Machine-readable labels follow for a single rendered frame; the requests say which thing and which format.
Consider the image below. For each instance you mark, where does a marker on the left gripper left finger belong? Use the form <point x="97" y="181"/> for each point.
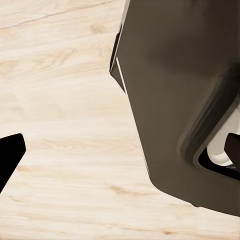
<point x="12" y="149"/>

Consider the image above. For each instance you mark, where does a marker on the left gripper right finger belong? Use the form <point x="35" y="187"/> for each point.
<point x="232" y="149"/>

